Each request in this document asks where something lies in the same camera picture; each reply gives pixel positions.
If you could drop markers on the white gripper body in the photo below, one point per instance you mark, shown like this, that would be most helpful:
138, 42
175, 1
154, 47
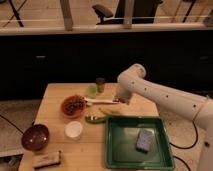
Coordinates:
123, 92

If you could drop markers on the translucent yellowish gripper finger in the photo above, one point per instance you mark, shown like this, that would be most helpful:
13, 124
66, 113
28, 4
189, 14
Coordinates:
117, 99

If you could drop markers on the orange red apple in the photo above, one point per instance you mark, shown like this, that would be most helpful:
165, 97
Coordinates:
124, 100

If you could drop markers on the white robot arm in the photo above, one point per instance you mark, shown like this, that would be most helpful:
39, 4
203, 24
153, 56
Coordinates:
195, 108

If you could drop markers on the green plastic cup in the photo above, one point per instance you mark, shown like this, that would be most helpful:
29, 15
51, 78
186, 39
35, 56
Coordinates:
91, 91

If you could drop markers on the white paper cup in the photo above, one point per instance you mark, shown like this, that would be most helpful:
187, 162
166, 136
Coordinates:
74, 130

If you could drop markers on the yellow green banana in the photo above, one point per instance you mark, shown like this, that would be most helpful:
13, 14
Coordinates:
108, 111

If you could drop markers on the dark spice jar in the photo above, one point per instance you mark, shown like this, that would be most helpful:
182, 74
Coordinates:
100, 83

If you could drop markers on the green plastic tray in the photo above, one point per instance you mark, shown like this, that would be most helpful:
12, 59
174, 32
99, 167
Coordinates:
121, 134

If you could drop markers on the orange patterned bowl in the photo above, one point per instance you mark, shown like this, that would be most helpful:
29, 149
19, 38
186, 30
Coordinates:
73, 106

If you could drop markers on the blue grey sponge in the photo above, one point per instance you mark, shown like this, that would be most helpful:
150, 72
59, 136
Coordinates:
144, 140

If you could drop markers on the black office chair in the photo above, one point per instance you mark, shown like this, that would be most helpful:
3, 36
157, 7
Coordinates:
144, 12

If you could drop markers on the dark purple bowl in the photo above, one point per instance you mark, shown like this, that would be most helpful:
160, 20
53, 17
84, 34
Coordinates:
35, 138

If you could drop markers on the brown whiteboard eraser block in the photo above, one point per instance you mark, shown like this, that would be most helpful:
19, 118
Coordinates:
45, 160

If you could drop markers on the white handled brush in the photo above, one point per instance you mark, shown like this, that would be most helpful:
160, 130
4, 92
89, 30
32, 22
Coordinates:
91, 102

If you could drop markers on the wooden railing post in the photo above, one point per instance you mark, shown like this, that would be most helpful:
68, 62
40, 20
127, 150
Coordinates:
66, 13
128, 13

